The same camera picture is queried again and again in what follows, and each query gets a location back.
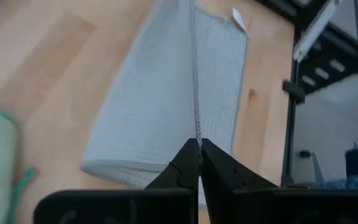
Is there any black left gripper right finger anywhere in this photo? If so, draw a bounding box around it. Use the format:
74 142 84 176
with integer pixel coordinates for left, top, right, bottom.
201 139 358 224

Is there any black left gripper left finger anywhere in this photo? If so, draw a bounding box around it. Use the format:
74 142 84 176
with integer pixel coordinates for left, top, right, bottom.
33 139 200 224

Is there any light grey waffle towel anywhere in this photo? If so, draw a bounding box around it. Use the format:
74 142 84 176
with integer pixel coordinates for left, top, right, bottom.
80 0 250 208

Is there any black metal table frame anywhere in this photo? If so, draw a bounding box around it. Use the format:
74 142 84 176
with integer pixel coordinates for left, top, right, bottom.
255 0 358 187

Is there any silver metal bracket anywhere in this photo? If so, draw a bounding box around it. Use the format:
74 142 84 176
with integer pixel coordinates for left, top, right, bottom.
293 0 343 63

